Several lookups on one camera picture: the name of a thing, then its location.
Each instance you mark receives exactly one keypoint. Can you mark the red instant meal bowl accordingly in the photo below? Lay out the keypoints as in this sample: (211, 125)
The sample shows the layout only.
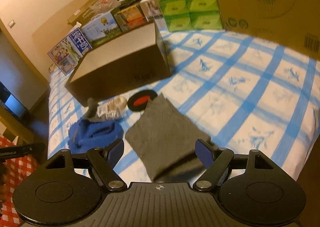
(133, 24)

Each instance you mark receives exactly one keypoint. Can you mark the flat brown cardboard box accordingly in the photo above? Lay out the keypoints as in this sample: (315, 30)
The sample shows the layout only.
(79, 14)

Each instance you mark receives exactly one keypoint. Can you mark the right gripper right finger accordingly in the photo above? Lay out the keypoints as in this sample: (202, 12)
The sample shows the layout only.
(216, 163)

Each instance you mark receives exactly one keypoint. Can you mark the red checked cloth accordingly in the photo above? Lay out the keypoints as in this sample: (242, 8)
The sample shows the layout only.
(13, 172)

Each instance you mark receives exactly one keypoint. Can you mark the orange instant meal bowl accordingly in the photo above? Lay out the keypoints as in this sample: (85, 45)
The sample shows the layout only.
(129, 14)

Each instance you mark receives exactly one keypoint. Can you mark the wooden headboard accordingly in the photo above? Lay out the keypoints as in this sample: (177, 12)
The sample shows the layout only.
(61, 22)

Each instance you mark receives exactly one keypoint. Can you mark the grey felt cloth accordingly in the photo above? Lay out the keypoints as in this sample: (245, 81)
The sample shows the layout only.
(165, 140)

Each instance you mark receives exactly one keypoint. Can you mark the large brown cardboard carton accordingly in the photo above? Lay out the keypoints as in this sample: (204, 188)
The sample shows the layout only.
(291, 23)

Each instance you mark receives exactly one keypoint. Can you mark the green tissue pack bundle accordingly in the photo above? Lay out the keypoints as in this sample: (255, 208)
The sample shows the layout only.
(185, 15)

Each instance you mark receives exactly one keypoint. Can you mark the brown open cardboard box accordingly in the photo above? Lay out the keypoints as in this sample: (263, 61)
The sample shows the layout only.
(129, 61)

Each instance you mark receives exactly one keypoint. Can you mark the black red round pad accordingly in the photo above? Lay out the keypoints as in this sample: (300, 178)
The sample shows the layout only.
(139, 100)

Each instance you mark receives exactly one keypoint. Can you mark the blue checked bed sheet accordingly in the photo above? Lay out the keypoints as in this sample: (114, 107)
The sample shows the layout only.
(245, 92)

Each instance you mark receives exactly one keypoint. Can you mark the cow picture milk box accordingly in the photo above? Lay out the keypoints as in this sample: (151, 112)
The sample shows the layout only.
(102, 28)

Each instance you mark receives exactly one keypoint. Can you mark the white product box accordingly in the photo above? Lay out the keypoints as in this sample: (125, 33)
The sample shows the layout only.
(151, 9)

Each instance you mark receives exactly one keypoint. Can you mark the blue fluffy towel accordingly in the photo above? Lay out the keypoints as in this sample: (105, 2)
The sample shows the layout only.
(102, 135)

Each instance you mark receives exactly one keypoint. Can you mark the cotton swab plastic bag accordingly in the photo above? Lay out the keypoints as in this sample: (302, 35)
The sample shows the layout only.
(113, 109)

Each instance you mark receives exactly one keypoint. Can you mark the clear plastic bag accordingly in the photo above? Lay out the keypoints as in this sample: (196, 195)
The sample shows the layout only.
(102, 6)

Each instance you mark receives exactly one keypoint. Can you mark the wall light switch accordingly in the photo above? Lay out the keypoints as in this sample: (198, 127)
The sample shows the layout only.
(11, 23)

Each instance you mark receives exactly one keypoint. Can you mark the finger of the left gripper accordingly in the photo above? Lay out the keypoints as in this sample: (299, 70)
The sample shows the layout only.
(21, 150)

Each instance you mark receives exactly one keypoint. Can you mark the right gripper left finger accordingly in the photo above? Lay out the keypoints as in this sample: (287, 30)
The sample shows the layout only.
(103, 161)

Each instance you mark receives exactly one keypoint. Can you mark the blue milk carton box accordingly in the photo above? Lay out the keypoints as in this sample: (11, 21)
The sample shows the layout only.
(67, 53)

